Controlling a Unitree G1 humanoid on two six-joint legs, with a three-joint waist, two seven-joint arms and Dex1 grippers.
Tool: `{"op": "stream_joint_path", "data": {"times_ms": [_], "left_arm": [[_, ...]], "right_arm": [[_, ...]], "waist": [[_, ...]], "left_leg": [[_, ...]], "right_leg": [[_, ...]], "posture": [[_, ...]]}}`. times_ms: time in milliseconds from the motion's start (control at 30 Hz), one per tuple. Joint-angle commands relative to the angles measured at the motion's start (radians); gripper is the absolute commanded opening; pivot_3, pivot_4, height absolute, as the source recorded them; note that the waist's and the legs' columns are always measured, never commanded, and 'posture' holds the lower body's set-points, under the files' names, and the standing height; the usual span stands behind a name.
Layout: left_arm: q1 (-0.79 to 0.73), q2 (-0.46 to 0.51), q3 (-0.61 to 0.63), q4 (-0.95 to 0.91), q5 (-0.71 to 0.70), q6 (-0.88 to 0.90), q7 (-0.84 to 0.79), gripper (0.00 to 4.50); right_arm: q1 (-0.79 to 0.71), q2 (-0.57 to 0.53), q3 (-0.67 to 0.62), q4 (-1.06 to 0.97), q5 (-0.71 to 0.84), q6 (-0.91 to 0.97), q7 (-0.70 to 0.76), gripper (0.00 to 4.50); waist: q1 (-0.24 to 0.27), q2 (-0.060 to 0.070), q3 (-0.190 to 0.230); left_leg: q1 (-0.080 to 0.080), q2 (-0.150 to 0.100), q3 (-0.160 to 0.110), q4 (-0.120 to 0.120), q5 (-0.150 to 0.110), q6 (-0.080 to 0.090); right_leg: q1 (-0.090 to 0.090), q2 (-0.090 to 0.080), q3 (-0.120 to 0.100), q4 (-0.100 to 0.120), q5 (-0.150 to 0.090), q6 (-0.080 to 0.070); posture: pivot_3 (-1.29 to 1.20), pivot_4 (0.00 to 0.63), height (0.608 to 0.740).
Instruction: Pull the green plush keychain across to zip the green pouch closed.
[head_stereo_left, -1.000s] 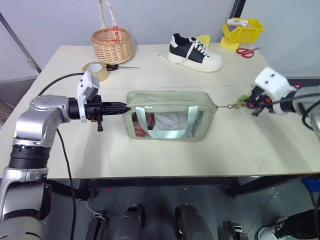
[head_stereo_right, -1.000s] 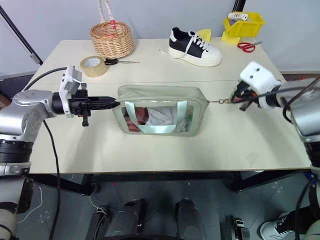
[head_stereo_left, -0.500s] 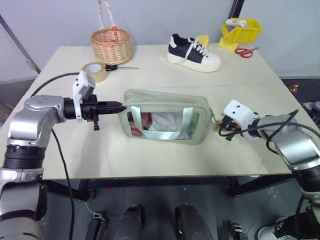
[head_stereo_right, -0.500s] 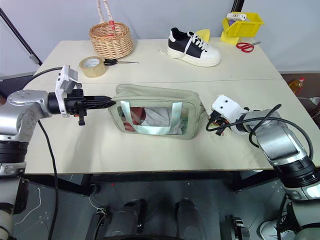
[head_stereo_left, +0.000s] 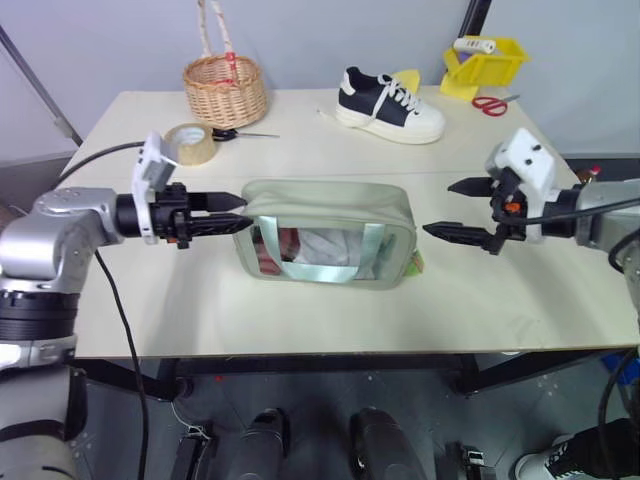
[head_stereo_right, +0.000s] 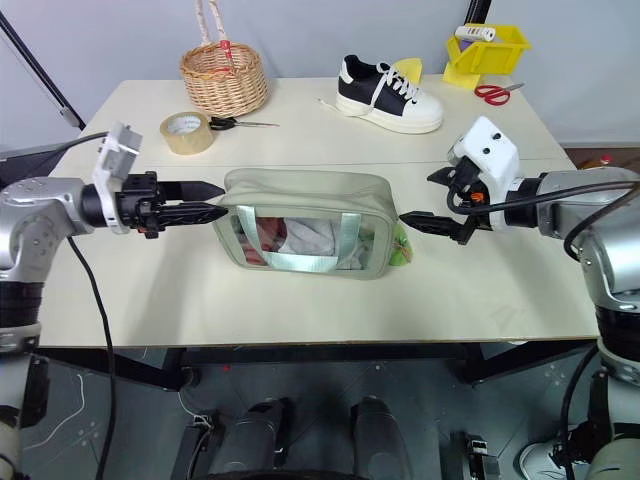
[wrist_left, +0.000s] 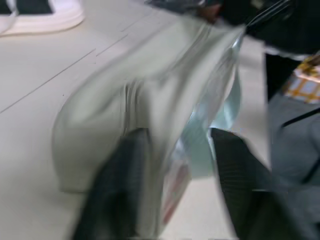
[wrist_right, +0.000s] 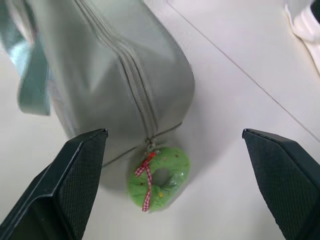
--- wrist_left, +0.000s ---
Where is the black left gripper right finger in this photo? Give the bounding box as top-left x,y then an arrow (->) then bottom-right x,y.
210,127 -> 301,240

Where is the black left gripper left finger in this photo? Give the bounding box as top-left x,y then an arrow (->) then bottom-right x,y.
72,127 -> 153,240

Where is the silver-white foil pouch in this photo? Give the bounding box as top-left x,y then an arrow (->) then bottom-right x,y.
51,18 -> 247,238

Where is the grey robot torso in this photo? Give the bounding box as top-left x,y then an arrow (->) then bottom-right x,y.
267,92 -> 320,240

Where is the yellow blue checkered cloth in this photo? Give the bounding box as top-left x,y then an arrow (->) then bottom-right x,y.
282,55 -> 320,105

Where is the white tray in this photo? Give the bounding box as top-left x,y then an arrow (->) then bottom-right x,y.
0,0 -> 85,38

